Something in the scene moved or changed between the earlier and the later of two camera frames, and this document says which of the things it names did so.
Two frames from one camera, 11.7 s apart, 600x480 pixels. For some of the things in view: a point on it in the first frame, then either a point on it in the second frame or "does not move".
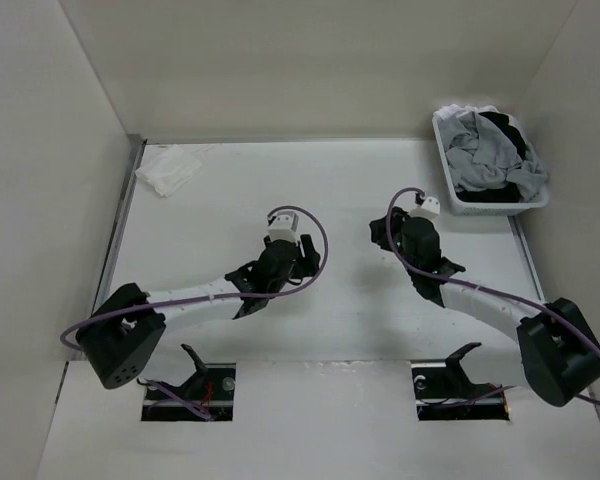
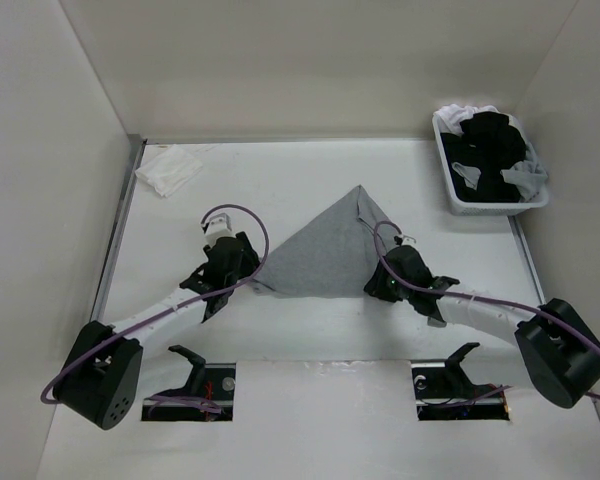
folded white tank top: [169, 170] does not move
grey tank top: [480, 158] -> [331, 255]
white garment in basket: [454, 111] does not move
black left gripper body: [275, 289] -> [247, 265]
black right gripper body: [409, 259] -> [386, 288]
